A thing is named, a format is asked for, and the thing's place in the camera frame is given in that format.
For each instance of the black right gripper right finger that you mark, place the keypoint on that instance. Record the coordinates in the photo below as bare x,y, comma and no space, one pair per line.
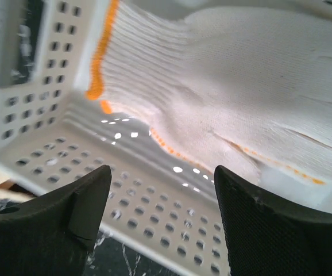
269,235

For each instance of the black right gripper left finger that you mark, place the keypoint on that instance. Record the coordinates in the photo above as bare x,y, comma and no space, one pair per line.
53,234

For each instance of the orange dotted white glove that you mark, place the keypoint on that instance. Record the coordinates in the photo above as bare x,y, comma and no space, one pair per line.
230,85

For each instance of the white plastic storage basket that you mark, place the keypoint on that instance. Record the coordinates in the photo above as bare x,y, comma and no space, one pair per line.
51,135

